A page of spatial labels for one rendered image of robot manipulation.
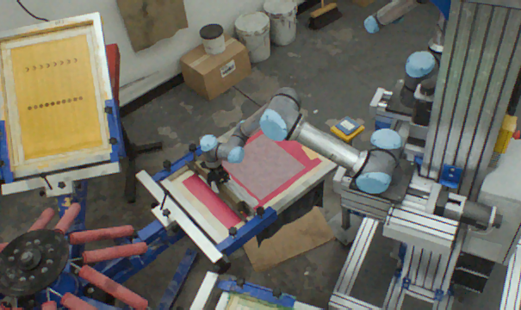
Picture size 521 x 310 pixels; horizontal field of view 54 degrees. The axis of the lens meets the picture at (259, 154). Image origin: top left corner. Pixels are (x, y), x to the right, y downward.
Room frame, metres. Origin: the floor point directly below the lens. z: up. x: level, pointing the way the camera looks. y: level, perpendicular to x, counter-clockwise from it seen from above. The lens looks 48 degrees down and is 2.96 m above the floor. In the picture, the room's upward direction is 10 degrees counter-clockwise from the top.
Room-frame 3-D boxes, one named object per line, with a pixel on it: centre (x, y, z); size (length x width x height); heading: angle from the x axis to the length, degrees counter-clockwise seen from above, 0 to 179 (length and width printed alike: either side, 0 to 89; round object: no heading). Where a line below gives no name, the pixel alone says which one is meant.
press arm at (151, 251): (1.49, 0.42, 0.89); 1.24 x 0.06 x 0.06; 122
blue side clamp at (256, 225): (1.36, 0.11, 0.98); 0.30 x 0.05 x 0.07; 122
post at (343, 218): (1.92, -0.49, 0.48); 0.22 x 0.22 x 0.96; 32
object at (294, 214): (1.59, -0.09, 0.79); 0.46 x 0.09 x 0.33; 122
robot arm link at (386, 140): (1.32, -0.49, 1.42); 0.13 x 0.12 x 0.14; 149
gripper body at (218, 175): (1.59, 0.21, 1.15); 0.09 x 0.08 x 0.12; 32
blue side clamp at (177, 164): (1.83, 0.40, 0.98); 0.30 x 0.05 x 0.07; 122
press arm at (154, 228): (1.42, 0.53, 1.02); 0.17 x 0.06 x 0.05; 122
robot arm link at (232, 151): (1.56, 0.12, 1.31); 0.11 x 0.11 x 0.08; 59
